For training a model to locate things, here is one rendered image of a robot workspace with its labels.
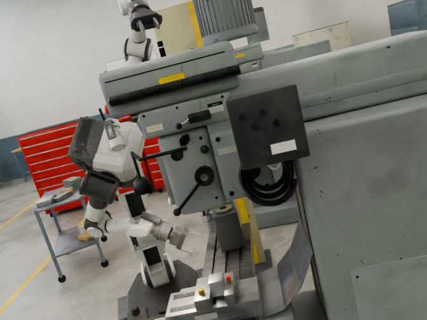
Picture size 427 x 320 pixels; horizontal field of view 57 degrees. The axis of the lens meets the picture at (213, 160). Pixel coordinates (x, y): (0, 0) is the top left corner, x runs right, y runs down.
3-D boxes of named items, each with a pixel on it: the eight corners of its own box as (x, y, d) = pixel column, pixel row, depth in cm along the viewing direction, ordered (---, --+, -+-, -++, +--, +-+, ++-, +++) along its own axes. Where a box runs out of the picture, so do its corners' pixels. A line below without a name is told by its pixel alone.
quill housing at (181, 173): (178, 219, 149) (154, 138, 141) (185, 199, 169) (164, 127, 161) (227, 208, 146) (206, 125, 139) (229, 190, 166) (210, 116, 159)
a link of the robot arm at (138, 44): (150, 18, 178) (152, 44, 196) (128, 13, 178) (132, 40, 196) (145, 36, 174) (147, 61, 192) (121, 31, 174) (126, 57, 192)
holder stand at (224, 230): (222, 252, 195) (211, 215, 190) (218, 233, 216) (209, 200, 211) (245, 246, 194) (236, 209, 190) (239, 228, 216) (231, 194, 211)
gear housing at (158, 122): (143, 141, 140) (135, 113, 137) (157, 128, 163) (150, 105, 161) (236, 119, 135) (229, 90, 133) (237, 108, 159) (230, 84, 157)
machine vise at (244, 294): (169, 333, 144) (161, 308, 142) (175, 308, 159) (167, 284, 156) (264, 315, 141) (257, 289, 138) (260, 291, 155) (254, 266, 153)
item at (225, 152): (225, 203, 144) (208, 134, 137) (227, 181, 167) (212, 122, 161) (277, 192, 141) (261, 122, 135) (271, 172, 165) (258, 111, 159)
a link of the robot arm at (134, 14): (164, 31, 158) (155, 20, 167) (160, 7, 152) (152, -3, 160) (133, 38, 155) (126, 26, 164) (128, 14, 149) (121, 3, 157)
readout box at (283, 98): (241, 173, 113) (224, 101, 108) (241, 164, 122) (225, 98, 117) (311, 157, 111) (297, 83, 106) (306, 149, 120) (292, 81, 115)
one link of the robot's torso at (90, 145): (79, 189, 204) (58, 166, 171) (97, 131, 217) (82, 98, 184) (135, 200, 205) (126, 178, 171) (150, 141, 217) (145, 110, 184)
